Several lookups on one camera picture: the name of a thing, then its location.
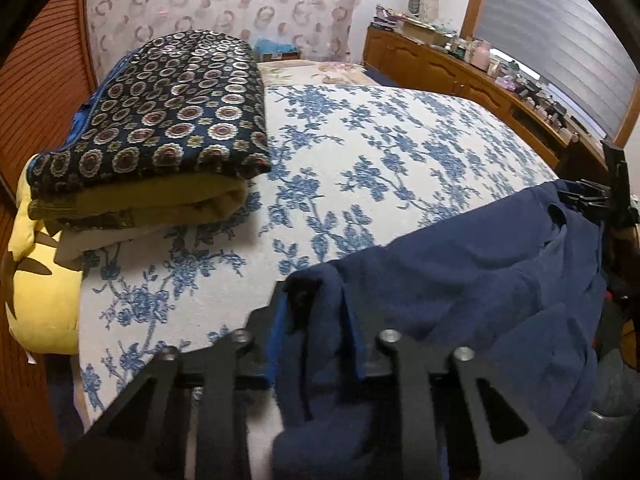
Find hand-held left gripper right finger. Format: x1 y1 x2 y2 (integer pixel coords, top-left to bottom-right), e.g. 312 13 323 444
345 310 583 480

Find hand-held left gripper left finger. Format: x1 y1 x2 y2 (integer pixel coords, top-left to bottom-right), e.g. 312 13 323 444
55 280 321 480

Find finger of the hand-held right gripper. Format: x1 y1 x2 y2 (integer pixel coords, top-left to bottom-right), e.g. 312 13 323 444
556 179 613 215

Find navy printed t-shirt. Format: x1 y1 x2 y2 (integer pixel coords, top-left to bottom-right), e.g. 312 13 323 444
270 180 608 480

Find cluster of small bottles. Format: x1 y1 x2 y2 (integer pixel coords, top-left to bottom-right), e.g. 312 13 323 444
430 22 581 141

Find mustard yellow folded cloth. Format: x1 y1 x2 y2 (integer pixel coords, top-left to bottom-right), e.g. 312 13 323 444
27 175 251 226

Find grey window blind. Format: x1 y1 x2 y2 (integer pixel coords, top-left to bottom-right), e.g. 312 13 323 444
472 0 640 141

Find beige folded cloth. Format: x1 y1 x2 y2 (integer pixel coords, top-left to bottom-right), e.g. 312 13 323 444
52 220 171 266

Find yellow plush pillow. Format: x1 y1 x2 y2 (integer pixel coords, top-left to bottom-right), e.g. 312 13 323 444
0 152 83 356

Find wooden cabinet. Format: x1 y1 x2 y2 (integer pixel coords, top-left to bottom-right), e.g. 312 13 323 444
362 25 608 176

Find blue floral bed sheet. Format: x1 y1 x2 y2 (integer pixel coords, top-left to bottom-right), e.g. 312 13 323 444
75 82 561 436

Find navy bed sheet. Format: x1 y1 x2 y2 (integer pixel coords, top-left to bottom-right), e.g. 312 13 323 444
362 62 401 88

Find stack of papers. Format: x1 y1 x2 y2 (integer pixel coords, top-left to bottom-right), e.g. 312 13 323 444
372 5 426 29

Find dark circle-patterned folded cloth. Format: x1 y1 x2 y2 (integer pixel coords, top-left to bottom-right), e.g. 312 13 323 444
27 30 273 201

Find cream floral quilt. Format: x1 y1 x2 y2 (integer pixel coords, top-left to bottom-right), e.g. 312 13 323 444
257 57 381 88

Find blue cloth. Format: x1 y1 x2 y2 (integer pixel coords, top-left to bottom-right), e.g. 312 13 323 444
252 35 296 56

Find wooden louvred wardrobe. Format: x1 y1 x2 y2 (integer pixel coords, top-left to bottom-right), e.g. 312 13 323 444
0 0 101 466

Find wooden window frame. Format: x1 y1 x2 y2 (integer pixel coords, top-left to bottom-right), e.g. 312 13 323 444
460 0 640 151

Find ring-patterned sheer curtain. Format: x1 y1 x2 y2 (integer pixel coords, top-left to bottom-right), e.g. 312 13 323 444
82 0 373 78

